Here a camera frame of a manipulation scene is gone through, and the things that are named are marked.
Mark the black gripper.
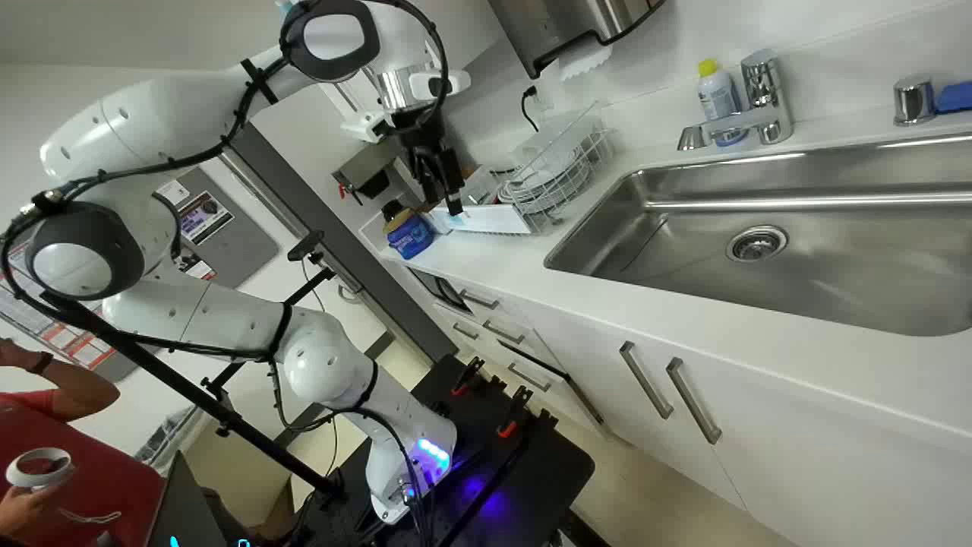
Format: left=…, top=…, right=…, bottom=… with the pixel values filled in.
left=403, top=118, right=462, bottom=205

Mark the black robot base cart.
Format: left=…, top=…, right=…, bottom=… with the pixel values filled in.
left=289, top=358, right=607, bottom=547

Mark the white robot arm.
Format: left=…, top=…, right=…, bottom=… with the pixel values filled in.
left=2, top=0, right=472, bottom=522

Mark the sink drain strainer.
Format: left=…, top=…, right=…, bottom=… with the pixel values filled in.
left=729, top=225, right=791, bottom=261

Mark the stainless steel sink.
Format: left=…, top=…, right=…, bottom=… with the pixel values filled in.
left=548, top=137, right=972, bottom=337

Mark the operator hand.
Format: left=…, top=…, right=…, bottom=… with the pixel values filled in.
left=0, top=491, right=57, bottom=537

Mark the blue white cardboard box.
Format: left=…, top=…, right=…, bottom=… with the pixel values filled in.
left=385, top=209, right=438, bottom=260

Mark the steel paper towel dispenser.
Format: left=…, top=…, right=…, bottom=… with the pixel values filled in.
left=489, top=0, right=667, bottom=78

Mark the soap bottle yellow cap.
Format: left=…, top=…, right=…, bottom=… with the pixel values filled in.
left=695, top=59, right=739, bottom=121

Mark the chrome faucet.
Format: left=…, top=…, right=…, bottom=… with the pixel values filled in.
left=677, top=53, right=792, bottom=151

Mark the white VR controller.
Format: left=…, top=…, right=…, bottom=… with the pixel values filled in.
left=7, top=447, right=74, bottom=491

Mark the white wire drying rack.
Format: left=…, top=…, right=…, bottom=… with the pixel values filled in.
left=500, top=104, right=614, bottom=230

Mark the black power cable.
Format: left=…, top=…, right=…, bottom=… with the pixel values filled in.
left=521, top=81, right=548, bottom=134

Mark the wall poster chart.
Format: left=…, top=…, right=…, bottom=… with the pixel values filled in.
left=158, top=170, right=280, bottom=287

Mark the black camera stand pole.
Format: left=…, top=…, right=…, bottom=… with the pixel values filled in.
left=36, top=293, right=345, bottom=497

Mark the white cabinet with handles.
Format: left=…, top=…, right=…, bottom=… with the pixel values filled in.
left=416, top=271, right=972, bottom=547

